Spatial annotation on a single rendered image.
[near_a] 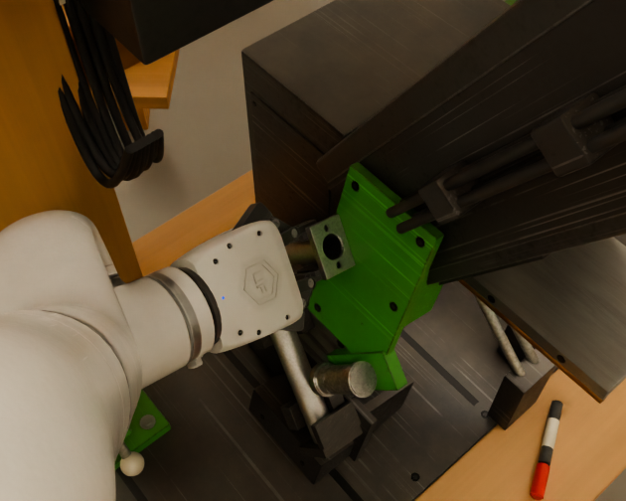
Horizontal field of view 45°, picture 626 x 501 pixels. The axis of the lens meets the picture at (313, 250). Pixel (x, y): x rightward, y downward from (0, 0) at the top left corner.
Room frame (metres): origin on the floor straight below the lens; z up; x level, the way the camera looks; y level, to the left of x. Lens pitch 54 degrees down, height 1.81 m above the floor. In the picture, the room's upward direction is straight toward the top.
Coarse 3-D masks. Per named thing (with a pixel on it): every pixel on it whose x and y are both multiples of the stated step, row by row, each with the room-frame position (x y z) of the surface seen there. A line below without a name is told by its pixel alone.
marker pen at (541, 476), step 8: (552, 408) 0.40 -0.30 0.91; (560, 408) 0.40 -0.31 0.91; (552, 416) 0.39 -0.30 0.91; (552, 424) 0.38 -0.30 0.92; (552, 432) 0.37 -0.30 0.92; (544, 440) 0.36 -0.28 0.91; (552, 440) 0.36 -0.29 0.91; (544, 448) 0.35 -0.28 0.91; (552, 448) 0.35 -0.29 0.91; (544, 456) 0.34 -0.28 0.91; (544, 464) 0.33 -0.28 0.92; (536, 472) 0.32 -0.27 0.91; (544, 472) 0.32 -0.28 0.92; (536, 480) 0.31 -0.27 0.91; (544, 480) 0.31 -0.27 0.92; (536, 488) 0.30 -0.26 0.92; (544, 488) 0.30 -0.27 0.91; (536, 496) 0.29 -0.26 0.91
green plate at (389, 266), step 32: (352, 192) 0.47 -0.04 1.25; (384, 192) 0.45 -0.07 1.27; (352, 224) 0.46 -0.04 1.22; (384, 224) 0.44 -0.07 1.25; (384, 256) 0.42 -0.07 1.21; (416, 256) 0.40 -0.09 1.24; (320, 288) 0.45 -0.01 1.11; (352, 288) 0.43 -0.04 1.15; (384, 288) 0.41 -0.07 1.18; (416, 288) 0.39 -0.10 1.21; (320, 320) 0.43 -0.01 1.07; (352, 320) 0.41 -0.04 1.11; (384, 320) 0.39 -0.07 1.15; (352, 352) 0.39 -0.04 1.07
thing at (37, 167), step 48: (0, 0) 0.57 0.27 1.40; (48, 0) 0.59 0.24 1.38; (0, 48) 0.56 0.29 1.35; (48, 48) 0.58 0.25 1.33; (0, 96) 0.54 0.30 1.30; (48, 96) 0.57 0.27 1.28; (0, 144) 0.53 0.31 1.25; (48, 144) 0.56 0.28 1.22; (0, 192) 0.52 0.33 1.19; (48, 192) 0.55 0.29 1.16; (96, 192) 0.58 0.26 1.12
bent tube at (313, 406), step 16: (320, 224) 0.45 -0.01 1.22; (336, 224) 0.46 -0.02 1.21; (320, 240) 0.44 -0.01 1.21; (336, 240) 0.46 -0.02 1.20; (288, 256) 0.46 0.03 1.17; (304, 256) 0.44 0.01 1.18; (320, 256) 0.43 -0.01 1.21; (336, 256) 0.44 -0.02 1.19; (352, 256) 0.44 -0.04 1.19; (320, 272) 0.42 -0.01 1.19; (336, 272) 0.42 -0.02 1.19; (272, 336) 0.43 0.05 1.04; (288, 336) 0.43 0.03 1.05; (288, 352) 0.41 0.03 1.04; (304, 352) 0.42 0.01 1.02; (288, 368) 0.40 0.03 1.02; (304, 368) 0.40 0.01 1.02; (304, 384) 0.39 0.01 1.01; (304, 400) 0.37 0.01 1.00; (320, 400) 0.37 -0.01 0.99; (304, 416) 0.36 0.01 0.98; (320, 416) 0.36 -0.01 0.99
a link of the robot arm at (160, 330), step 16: (128, 288) 0.33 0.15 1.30; (144, 288) 0.34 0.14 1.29; (160, 288) 0.34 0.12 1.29; (128, 304) 0.31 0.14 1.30; (144, 304) 0.32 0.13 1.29; (160, 304) 0.32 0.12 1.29; (176, 304) 0.32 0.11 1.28; (128, 320) 0.30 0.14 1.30; (144, 320) 0.30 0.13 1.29; (160, 320) 0.31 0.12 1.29; (176, 320) 0.31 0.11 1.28; (144, 336) 0.29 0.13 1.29; (160, 336) 0.30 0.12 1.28; (176, 336) 0.30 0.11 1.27; (144, 352) 0.28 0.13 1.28; (160, 352) 0.29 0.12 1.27; (176, 352) 0.29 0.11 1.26; (144, 368) 0.27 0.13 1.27; (160, 368) 0.28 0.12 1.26; (176, 368) 0.29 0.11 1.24; (144, 384) 0.27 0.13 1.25
